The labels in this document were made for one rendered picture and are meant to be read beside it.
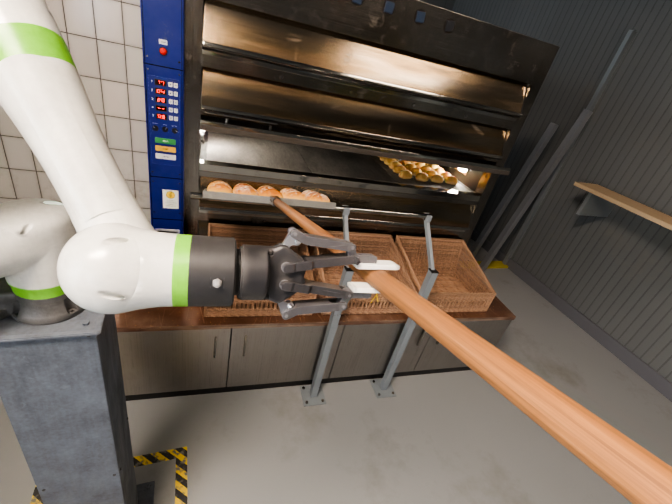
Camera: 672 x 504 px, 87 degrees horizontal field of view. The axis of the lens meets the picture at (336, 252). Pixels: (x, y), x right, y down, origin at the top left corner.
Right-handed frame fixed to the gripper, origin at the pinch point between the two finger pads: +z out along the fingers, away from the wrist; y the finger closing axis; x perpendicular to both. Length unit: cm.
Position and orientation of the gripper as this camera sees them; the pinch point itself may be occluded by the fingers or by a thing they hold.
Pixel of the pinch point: (373, 276)
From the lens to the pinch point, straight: 54.7
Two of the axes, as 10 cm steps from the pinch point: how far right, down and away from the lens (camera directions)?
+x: 3.1, 2.6, -9.2
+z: 9.4, 0.5, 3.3
